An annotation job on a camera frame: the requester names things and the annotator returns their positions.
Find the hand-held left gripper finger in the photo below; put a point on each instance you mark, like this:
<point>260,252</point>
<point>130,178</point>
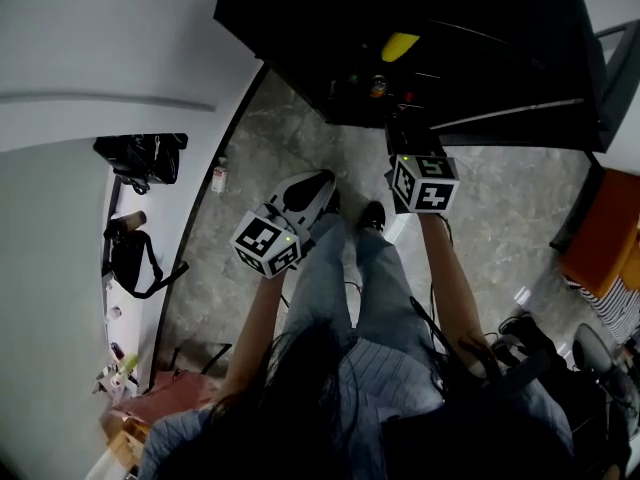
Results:
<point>295,183</point>
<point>320,208</point>

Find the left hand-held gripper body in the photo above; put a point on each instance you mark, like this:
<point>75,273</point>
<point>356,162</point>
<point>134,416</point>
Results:
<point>264,240</point>

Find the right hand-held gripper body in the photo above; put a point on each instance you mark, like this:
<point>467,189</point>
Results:
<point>425,183</point>

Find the yellow corn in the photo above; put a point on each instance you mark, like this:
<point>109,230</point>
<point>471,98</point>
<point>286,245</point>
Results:
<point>398,46</point>

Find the person's left forearm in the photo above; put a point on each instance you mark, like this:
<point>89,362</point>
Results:
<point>260,328</point>

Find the person's right forearm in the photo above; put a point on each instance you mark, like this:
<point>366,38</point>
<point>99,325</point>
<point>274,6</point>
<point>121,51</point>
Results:
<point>450,288</point>

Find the person's black right shoe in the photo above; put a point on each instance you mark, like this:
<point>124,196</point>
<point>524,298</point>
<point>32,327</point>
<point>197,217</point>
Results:
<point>372,215</point>

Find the person's left leg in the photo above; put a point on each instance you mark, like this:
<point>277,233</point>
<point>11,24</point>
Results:
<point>320,288</point>

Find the person's leg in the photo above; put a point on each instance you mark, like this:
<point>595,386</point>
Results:
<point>320,288</point>
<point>385,288</point>

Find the white bottle with red label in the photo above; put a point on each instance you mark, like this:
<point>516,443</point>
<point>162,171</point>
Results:
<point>218,174</point>

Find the person's right leg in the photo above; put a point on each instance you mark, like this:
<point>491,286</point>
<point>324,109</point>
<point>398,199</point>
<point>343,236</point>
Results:
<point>385,288</point>

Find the orange jar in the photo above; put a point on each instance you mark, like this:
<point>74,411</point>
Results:
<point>378,86</point>

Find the brown cylinder cup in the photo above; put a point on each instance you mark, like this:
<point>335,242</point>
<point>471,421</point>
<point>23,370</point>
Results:
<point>134,219</point>

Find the black bag with buckles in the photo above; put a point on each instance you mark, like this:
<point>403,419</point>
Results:
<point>142,160</point>

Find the pink cloth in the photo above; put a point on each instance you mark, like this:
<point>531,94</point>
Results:
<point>165,393</point>

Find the orange box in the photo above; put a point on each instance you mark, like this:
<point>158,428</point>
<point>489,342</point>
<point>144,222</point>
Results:
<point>602,228</point>

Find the yellow-green bottle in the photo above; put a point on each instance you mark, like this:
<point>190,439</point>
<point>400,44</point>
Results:
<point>128,363</point>

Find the person's blue-grey top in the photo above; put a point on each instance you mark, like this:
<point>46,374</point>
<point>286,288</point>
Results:
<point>390,388</point>

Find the black and white striped cloth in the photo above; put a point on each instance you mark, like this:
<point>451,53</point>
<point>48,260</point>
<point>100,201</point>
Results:
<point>617,310</point>

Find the cardboard box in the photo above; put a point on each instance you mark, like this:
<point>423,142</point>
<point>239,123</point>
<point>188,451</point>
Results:
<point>127,443</point>

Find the black chair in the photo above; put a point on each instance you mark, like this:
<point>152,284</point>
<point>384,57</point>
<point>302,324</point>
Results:
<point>600,363</point>

